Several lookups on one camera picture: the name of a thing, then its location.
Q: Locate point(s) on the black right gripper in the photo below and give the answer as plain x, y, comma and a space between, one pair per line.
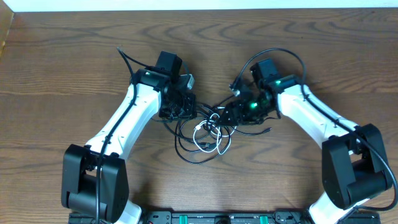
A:
237, 115

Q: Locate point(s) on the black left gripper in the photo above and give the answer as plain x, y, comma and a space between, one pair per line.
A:
191, 112

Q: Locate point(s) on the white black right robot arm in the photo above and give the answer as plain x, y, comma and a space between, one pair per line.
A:
354, 162

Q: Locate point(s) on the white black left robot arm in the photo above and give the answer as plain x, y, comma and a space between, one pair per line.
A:
94, 179

